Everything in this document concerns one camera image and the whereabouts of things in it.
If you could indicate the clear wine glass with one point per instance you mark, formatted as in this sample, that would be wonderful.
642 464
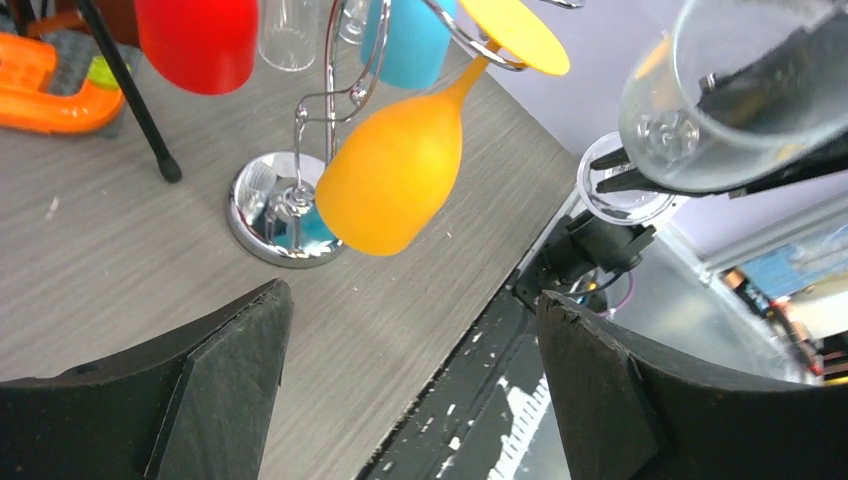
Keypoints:
715 112
288 33

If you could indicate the chrome wine glass rack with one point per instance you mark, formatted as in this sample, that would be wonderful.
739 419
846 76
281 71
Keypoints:
272 210

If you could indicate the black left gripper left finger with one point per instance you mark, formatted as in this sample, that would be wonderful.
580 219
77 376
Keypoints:
193 403

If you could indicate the clear wine glass back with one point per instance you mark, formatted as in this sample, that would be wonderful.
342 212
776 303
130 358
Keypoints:
288 33

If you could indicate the black music stand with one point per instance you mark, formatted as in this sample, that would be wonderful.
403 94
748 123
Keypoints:
167 165

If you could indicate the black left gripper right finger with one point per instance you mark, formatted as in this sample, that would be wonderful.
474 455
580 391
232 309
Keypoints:
629 407

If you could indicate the blue wine glass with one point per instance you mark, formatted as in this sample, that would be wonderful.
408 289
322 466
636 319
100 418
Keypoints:
417 46

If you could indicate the aluminium frame rail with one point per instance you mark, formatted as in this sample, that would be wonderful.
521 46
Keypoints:
528 410

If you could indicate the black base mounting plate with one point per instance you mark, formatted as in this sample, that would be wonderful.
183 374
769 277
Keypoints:
461 423

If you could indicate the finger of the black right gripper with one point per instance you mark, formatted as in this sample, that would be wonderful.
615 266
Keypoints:
631 180
737 92

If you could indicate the red wine glass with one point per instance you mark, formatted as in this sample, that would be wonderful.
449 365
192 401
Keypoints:
204 47

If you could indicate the yellow wine glass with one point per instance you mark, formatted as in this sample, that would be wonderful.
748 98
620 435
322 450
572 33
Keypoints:
398 167

